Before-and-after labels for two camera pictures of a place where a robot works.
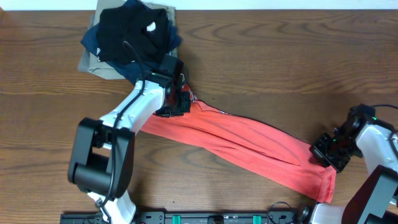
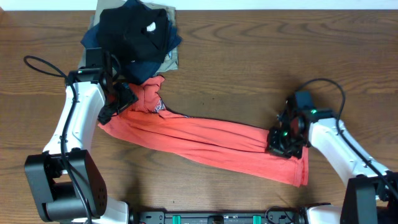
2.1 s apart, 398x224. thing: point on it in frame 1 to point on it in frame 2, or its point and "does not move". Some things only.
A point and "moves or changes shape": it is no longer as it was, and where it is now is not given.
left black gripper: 185,109 to 129,98
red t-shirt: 290,160 moves or changes shape
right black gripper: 318,149 to 274,148
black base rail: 191,217 does not move
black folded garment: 147,30 does not move
